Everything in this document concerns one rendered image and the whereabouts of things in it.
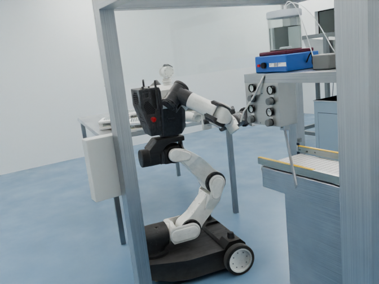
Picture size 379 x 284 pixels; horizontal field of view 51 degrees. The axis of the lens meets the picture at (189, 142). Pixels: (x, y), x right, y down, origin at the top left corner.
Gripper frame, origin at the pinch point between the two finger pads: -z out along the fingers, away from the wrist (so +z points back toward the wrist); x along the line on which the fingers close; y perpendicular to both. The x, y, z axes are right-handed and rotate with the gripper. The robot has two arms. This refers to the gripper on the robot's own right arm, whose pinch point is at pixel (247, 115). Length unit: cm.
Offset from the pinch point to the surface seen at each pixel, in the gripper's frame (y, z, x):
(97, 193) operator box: 2, 131, 7
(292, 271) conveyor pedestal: 53, 64, 65
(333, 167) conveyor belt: 73, 57, 13
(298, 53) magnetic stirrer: 62, 61, -39
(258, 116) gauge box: 43, 67, -12
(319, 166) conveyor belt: 67, 57, 13
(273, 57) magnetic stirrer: 52, 65, -38
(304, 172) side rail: 66, 73, 10
